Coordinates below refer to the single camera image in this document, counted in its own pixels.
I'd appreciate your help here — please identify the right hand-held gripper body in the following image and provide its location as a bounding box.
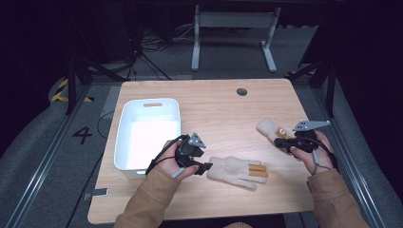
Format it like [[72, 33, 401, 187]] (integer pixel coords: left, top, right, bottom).
[[292, 120, 331, 153]]

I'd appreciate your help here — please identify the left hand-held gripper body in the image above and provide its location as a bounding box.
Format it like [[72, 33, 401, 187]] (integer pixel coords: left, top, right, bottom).
[[175, 132, 207, 168]]

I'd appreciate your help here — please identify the white plastic bin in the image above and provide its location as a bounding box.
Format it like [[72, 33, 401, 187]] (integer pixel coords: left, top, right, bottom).
[[113, 98, 182, 180]]

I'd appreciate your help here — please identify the person's left hand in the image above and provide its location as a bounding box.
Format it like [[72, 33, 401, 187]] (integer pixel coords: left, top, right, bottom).
[[155, 141, 201, 182]]

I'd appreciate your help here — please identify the person's right hand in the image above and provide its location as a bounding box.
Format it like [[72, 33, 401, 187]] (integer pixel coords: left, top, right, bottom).
[[289, 130, 336, 176]]

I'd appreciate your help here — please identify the black metal stand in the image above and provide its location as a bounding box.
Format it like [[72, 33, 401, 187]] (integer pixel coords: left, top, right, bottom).
[[284, 58, 337, 118], [65, 56, 127, 116]]

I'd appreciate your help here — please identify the person's knee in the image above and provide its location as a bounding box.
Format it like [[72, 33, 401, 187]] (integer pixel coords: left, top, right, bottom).
[[222, 221, 255, 228]]

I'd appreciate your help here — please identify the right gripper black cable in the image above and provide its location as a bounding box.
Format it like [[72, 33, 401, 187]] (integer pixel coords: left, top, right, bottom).
[[294, 135, 339, 176]]

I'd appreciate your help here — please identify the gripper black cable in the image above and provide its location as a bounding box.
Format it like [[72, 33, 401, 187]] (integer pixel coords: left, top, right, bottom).
[[144, 134, 191, 176], [294, 135, 339, 176]]

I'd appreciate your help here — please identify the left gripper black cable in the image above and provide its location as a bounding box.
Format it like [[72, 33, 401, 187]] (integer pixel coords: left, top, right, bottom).
[[144, 134, 191, 176]]

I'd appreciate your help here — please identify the grey metal floor rail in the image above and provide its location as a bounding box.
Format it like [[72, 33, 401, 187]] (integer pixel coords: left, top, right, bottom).
[[6, 85, 93, 228], [312, 88, 388, 228]]

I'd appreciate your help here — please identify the grey metal table bracket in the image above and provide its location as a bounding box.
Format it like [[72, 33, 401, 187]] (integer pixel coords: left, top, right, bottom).
[[83, 188, 110, 201]]

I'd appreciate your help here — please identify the black floor cable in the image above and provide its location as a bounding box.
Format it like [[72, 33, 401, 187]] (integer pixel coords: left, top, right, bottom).
[[65, 110, 116, 228]]

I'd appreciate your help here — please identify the tangle of black floor cables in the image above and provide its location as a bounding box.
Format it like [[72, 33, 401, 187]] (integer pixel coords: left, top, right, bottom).
[[126, 25, 198, 81]]

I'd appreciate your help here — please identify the white metal desk frame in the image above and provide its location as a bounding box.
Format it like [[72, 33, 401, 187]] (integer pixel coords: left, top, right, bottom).
[[190, 4, 282, 73]]

